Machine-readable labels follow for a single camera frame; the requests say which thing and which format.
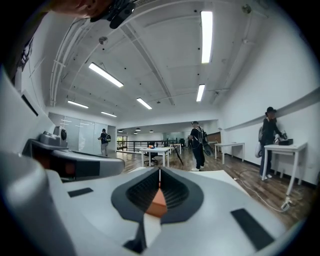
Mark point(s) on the beige bin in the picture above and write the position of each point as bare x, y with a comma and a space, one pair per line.
129, 157

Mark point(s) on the white desk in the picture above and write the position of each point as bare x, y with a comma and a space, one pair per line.
155, 149
285, 147
176, 144
230, 144

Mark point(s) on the ceiling smoke detector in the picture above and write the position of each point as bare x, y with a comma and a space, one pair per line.
246, 8

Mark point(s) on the black railing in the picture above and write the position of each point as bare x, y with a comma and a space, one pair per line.
132, 141

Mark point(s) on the person's head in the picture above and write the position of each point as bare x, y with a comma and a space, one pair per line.
75, 6

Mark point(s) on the black box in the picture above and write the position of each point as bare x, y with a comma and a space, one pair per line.
286, 142

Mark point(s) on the person's torso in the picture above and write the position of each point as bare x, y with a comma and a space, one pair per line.
27, 32

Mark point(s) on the black office chair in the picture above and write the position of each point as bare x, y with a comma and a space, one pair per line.
151, 155

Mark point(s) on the black head camera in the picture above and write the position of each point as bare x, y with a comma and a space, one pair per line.
120, 16

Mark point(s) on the silver gripper camera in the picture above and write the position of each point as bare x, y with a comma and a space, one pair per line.
56, 136

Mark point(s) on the orange storage box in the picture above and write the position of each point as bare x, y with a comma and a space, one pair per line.
157, 205

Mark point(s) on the wooden cabinet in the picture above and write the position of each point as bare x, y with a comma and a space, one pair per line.
215, 137

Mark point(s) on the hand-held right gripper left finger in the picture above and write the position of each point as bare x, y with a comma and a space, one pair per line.
100, 207

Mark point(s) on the long ceiling light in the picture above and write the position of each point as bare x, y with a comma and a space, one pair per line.
144, 103
200, 92
78, 104
106, 75
206, 37
108, 114

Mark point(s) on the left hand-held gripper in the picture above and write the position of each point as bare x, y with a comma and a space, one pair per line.
32, 147

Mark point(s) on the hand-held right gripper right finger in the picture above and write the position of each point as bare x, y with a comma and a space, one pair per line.
212, 215

